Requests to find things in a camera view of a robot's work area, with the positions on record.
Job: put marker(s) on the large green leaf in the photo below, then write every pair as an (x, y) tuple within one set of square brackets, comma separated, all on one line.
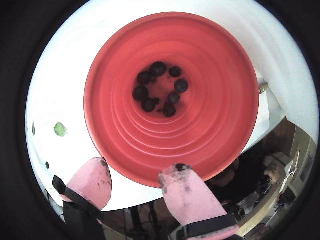
[(33, 128)]

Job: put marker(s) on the pink-covered gripper finger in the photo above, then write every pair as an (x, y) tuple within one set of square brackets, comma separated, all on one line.
[(90, 182), (190, 200)]

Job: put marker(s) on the medium green leaf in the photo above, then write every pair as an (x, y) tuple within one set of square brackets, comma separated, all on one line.
[(60, 129)]

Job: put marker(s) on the red collapsible silicone cup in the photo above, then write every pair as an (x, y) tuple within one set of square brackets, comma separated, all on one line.
[(175, 145)]

